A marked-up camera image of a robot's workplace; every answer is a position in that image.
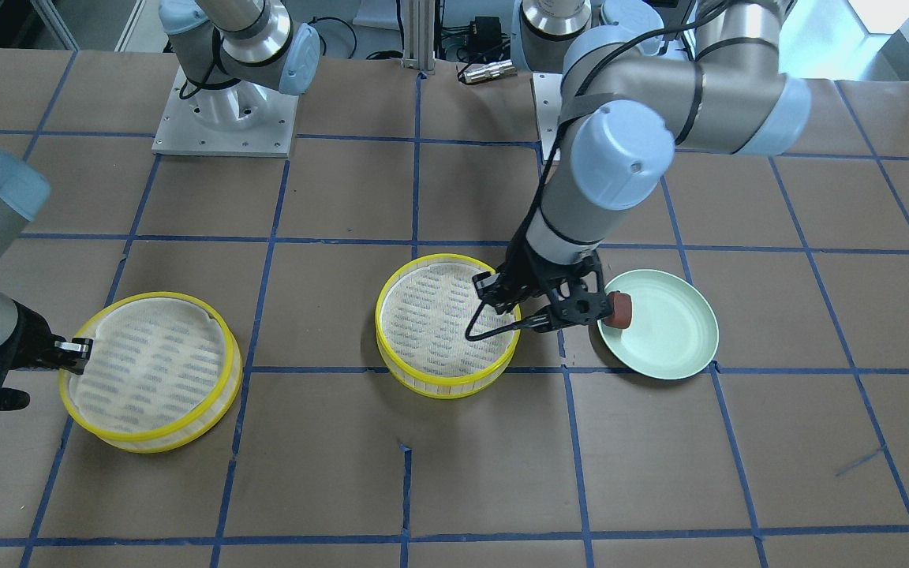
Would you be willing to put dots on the black power adapter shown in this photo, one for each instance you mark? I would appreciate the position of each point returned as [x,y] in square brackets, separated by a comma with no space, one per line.
[484,32]

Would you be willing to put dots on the brown steamed bun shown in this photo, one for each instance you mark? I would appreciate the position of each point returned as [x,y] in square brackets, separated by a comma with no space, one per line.
[622,310]

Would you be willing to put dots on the yellow bamboo steamer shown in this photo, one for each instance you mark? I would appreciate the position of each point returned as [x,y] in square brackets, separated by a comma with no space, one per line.
[164,370]
[420,318]

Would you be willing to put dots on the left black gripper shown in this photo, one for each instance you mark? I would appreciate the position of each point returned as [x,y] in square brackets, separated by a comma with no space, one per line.
[578,278]

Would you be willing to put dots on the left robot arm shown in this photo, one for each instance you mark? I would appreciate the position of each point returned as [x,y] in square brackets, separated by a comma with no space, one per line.
[629,97]

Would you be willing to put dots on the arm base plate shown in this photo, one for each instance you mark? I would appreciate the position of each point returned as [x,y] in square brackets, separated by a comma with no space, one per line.
[244,120]
[550,108]

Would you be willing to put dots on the aluminium frame post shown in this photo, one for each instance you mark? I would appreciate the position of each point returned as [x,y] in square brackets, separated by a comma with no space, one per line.
[418,22]

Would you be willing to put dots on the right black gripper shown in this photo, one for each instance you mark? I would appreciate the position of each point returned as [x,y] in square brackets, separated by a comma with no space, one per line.
[28,338]

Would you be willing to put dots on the light green plate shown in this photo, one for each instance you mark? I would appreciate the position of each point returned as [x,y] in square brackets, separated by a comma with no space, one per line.
[674,334]

